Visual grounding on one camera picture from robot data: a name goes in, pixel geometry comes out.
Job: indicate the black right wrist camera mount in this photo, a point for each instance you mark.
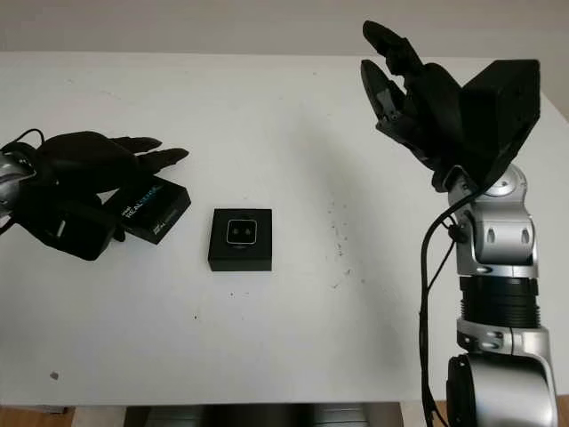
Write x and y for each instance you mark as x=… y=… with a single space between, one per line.
x=502 y=111

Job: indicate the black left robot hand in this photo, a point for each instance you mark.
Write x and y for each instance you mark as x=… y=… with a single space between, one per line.
x=84 y=155

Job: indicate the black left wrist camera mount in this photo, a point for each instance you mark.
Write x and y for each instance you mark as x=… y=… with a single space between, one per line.
x=84 y=231

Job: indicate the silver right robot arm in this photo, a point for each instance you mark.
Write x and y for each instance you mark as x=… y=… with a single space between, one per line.
x=502 y=249

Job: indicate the black box base with insert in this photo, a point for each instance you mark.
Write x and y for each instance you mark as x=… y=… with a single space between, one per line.
x=240 y=260

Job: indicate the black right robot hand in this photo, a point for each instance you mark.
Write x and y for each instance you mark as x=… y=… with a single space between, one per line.
x=438 y=111

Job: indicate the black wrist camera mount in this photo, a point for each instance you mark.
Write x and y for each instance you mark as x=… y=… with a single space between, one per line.
x=502 y=111
x=84 y=231

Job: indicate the dark grey robot torso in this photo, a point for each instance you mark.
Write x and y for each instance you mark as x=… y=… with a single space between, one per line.
x=266 y=411

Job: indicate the black RealSense box lid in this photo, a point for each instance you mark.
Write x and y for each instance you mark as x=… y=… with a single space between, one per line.
x=155 y=213

